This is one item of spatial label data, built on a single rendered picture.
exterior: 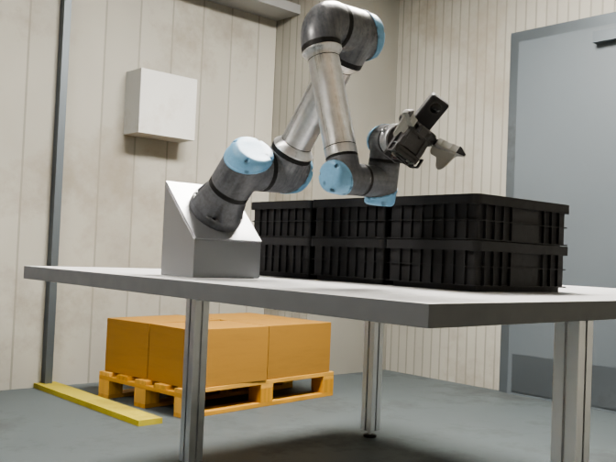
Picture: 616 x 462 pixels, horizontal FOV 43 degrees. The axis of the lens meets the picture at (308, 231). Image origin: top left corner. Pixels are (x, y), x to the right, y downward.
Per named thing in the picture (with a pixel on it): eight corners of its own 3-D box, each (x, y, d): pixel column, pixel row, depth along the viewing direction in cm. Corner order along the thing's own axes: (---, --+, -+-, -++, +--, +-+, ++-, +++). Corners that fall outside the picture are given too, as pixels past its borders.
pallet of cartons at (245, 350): (255, 377, 487) (258, 312, 488) (346, 398, 427) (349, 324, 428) (88, 392, 412) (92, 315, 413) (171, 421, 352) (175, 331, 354)
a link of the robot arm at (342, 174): (312, -18, 180) (349, 185, 170) (345, -7, 188) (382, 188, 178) (279, 5, 188) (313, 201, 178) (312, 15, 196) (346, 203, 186)
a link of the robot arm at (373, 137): (392, 160, 194) (396, 126, 193) (408, 161, 183) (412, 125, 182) (362, 157, 192) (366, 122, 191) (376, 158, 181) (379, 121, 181)
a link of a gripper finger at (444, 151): (457, 180, 162) (424, 164, 168) (473, 157, 163) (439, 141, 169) (452, 173, 160) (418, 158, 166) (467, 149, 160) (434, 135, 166)
